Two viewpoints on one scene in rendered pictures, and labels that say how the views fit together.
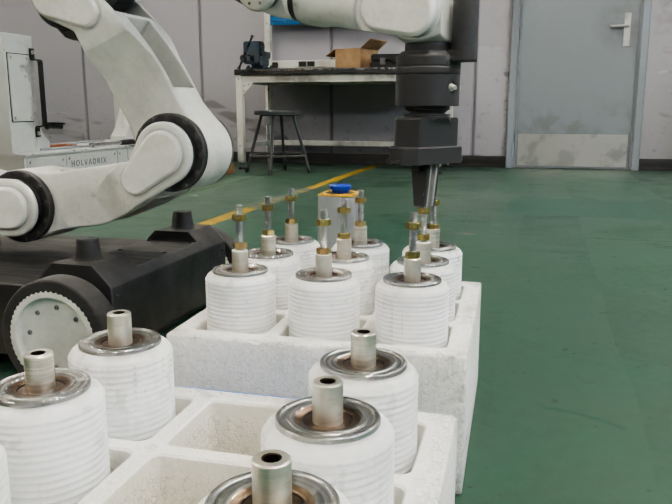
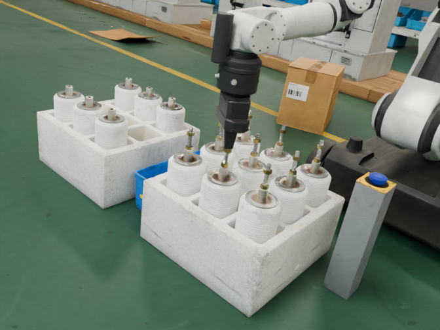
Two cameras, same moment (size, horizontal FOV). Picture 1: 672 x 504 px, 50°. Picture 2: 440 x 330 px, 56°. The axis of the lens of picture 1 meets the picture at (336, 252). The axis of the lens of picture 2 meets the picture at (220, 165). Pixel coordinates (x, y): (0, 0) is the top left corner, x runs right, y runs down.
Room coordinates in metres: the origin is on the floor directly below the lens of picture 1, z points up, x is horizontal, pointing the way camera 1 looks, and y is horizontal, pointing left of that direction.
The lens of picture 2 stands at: (1.37, -0.94, 0.72)
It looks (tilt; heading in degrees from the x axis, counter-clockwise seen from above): 26 degrees down; 114
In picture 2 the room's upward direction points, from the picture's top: 9 degrees clockwise
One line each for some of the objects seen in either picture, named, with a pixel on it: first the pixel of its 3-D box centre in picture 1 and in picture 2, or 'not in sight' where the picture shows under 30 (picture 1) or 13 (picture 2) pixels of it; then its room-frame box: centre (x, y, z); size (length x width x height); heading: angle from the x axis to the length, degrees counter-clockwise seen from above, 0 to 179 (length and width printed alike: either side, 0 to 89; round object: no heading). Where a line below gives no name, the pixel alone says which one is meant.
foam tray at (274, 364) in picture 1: (343, 361); (241, 217); (1.05, -0.01, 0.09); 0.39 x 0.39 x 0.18; 76
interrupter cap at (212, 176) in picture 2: (422, 261); (222, 177); (1.02, -0.13, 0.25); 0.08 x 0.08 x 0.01
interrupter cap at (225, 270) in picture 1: (240, 270); (244, 139); (0.96, 0.13, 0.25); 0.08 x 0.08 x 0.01
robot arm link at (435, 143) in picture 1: (427, 119); (234, 96); (1.02, -0.13, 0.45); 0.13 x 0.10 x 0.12; 130
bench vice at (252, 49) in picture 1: (255, 54); not in sight; (5.64, 0.61, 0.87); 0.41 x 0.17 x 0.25; 164
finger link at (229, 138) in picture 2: (430, 183); (230, 137); (1.03, -0.14, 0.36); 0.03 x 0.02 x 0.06; 40
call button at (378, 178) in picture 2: (340, 189); (377, 179); (1.35, -0.01, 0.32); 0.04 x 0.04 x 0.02
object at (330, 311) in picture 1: (324, 340); (213, 177); (0.93, 0.02, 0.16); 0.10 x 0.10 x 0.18
